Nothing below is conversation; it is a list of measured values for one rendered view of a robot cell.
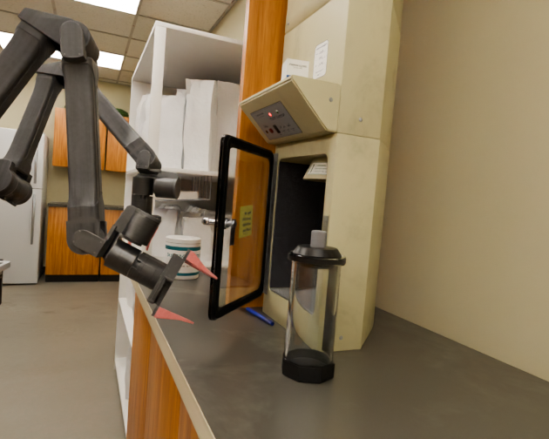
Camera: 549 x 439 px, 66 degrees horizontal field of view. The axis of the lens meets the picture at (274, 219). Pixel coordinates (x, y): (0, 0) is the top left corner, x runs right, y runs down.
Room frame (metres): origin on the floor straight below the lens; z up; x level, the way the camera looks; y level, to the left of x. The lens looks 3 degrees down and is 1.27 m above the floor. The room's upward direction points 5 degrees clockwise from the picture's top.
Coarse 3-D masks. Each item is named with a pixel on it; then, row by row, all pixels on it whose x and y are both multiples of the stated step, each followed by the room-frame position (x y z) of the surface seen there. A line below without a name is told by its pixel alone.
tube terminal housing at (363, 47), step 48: (336, 0) 0.94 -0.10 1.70; (384, 0) 0.93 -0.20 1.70; (288, 48) 1.15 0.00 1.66; (336, 48) 0.92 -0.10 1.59; (384, 48) 0.93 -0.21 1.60; (384, 96) 0.95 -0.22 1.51; (288, 144) 1.11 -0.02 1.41; (336, 144) 0.89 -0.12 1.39; (384, 144) 1.02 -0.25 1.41; (336, 192) 0.90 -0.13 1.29; (384, 192) 1.10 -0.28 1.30; (336, 240) 0.90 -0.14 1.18; (336, 336) 0.91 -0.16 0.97
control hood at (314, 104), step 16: (288, 80) 0.86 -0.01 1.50; (304, 80) 0.86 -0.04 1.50; (320, 80) 0.88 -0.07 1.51; (256, 96) 1.02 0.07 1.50; (272, 96) 0.96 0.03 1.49; (288, 96) 0.90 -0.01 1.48; (304, 96) 0.86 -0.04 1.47; (320, 96) 0.87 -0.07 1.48; (336, 96) 0.89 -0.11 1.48; (288, 112) 0.95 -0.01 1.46; (304, 112) 0.90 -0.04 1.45; (320, 112) 0.88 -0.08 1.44; (336, 112) 0.89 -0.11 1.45; (256, 128) 1.16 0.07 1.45; (304, 128) 0.95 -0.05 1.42; (320, 128) 0.90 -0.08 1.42; (336, 128) 0.90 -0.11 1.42; (272, 144) 1.17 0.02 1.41
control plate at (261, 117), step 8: (280, 104) 0.95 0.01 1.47; (256, 112) 1.08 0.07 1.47; (264, 112) 1.05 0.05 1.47; (272, 112) 1.01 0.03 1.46; (280, 112) 0.98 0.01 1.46; (256, 120) 1.12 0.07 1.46; (264, 120) 1.08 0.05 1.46; (272, 120) 1.04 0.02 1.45; (280, 120) 1.01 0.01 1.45; (288, 120) 0.98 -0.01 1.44; (264, 128) 1.11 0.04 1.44; (272, 128) 1.08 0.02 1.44; (288, 128) 1.01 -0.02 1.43; (296, 128) 0.97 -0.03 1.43; (272, 136) 1.11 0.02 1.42; (280, 136) 1.07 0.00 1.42
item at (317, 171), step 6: (312, 162) 1.05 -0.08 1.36; (318, 162) 1.02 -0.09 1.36; (324, 162) 1.00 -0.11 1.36; (312, 168) 1.03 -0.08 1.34; (318, 168) 1.01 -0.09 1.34; (324, 168) 1.00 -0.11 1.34; (306, 174) 1.04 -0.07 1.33; (312, 174) 1.01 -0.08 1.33; (318, 174) 1.00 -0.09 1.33; (324, 174) 0.99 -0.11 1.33; (312, 180) 1.12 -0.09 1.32; (318, 180) 1.13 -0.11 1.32; (324, 180) 1.14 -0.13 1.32
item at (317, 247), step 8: (312, 232) 0.78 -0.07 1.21; (320, 232) 0.77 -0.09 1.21; (312, 240) 0.78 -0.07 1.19; (320, 240) 0.77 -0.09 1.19; (296, 248) 0.78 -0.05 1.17; (304, 248) 0.76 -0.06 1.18; (312, 248) 0.75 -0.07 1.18; (320, 248) 0.76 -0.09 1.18; (328, 248) 0.77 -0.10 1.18; (336, 248) 0.78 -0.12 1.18; (312, 256) 0.74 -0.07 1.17; (320, 256) 0.74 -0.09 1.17; (328, 256) 0.74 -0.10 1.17; (336, 256) 0.76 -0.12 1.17
